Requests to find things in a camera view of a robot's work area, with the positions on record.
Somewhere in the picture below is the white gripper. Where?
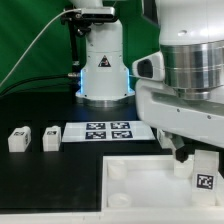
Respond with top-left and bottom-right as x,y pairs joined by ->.
136,79 -> 224,163

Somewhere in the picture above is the black cable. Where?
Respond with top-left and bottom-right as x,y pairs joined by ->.
0,72 -> 81,98

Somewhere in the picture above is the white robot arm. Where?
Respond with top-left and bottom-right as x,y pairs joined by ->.
132,0 -> 224,162

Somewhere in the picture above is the black camera stand pole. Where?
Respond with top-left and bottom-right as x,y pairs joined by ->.
68,22 -> 80,67

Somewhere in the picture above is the white cable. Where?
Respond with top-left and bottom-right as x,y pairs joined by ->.
0,9 -> 82,88

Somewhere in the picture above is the black camera on stand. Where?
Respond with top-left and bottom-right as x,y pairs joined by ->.
60,7 -> 117,25

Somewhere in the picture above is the white square table top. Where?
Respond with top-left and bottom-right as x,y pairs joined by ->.
101,155 -> 224,213

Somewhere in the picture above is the white plate with AprilTags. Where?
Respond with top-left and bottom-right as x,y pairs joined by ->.
62,121 -> 155,143

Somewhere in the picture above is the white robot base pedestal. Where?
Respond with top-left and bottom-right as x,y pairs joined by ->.
68,0 -> 136,108

